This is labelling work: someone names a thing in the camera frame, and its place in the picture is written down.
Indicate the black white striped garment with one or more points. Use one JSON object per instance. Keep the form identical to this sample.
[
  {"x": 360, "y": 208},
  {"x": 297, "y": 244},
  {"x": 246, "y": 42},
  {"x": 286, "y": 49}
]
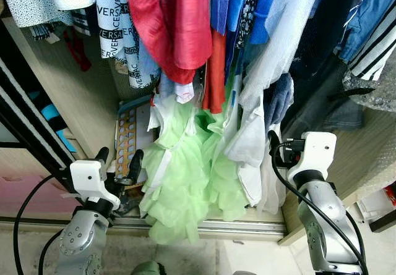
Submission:
[{"x": 377, "y": 52}]

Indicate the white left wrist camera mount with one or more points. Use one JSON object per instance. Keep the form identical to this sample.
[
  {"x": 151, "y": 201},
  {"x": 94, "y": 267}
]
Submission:
[{"x": 86, "y": 176}]

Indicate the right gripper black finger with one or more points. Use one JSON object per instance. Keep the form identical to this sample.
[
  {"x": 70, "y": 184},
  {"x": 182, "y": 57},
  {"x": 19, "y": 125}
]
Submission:
[{"x": 273, "y": 140}]

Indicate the small red garment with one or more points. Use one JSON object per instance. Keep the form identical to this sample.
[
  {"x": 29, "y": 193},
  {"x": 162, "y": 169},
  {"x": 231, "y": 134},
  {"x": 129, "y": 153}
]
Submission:
[{"x": 77, "y": 49}]

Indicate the dark navy hanging garment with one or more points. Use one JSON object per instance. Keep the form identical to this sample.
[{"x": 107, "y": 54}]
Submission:
[{"x": 322, "y": 52}]

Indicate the grey glittery garment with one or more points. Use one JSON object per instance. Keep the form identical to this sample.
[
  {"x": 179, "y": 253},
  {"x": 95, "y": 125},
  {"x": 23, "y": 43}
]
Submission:
[{"x": 377, "y": 93}]

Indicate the blue black striped cloth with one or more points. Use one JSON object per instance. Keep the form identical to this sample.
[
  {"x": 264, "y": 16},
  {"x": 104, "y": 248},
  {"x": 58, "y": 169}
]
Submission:
[{"x": 52, "y": 114}]

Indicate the blue hanging shirt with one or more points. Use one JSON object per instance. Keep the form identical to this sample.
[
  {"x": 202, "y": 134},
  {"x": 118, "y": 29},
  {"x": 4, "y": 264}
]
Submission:
[{"x": 221, "y": 3}]

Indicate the white dotted hanging garment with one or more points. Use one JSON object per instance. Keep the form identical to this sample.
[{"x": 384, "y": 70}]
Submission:
[{"x": 25, "y": 3}]

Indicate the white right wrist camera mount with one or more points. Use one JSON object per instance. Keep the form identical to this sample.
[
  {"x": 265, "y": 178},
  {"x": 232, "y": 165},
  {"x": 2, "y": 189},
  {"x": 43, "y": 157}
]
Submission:
[{"x": 315, "y": 151}]

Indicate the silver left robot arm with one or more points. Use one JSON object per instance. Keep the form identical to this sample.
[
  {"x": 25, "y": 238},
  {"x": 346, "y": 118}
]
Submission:
[{"x": 77, "y": 241}]

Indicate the white black lettered garment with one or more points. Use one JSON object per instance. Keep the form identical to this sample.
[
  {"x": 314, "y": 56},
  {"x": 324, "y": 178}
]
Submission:
[{"x": 114, "y": 21}]

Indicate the light wooden wardrobe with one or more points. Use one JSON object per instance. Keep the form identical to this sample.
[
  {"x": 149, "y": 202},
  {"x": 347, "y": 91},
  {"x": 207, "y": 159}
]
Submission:
[{"x": 80, "y": 102}]

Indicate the orange red hanging garment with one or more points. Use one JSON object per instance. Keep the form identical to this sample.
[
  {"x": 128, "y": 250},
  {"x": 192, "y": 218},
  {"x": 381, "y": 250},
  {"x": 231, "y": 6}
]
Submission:
[{"x": 215, "y": 71}]

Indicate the orange dotted board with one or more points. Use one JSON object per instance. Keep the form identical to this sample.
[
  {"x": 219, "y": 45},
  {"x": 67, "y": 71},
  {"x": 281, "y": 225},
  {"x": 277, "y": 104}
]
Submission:
[{"x": 130, "y": 139}]

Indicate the blue denim hanging jacket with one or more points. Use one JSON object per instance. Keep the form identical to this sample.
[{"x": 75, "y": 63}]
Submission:
[{"x": 371, "y": 9}]

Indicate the white sheer hanging garment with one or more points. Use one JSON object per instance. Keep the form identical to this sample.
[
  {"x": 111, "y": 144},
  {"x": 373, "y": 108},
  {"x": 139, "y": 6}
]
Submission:
[{"x": 278, "y": 40}]

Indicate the red satin hanging garment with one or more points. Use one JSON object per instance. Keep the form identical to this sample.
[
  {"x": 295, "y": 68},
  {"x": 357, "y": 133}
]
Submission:
[{"x": 179, "y": 21}]

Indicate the grey robot leg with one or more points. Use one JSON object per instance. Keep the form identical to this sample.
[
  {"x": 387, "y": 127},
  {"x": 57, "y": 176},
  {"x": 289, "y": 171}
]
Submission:
[
  {"x": 148, "y": 269},
  {"x": 244, "y": 273}
]

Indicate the white box with red print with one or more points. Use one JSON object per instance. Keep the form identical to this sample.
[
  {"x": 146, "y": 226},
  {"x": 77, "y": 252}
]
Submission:
[{"x": 374, "y": 204}]

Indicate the small faded denim garment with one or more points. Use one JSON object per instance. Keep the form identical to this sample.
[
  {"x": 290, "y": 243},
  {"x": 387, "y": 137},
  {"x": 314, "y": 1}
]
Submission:
[{"x": 278, "y": 99}]

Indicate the grey robot right leg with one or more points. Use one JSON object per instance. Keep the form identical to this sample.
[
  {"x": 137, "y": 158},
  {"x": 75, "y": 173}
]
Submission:
[{"x": 244, "y": 273}]

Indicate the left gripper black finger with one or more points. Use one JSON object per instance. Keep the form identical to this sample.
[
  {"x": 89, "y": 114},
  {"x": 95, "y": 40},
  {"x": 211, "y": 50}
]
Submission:
[
  {"x": 136, "y": 164},
  {"x": 102, "y": 156}
]

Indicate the light green ruffled dress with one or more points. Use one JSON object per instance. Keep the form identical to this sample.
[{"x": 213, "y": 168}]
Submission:
[{"x": 185, "y": 164}]

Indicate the bright blue hanging garment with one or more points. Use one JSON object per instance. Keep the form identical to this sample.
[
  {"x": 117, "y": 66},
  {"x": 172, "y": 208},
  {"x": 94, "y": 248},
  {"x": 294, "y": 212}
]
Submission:
[{"x": 263, "y": 9}]

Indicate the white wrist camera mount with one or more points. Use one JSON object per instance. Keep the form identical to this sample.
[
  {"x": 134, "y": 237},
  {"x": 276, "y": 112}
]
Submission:
[
  {"x": 86, "y": 176},
  {"x": 315, "y": 151}
]

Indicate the grey robot left leg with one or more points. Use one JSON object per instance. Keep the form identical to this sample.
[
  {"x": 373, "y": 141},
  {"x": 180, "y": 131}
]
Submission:
[{"x": 148, "y": 269}]

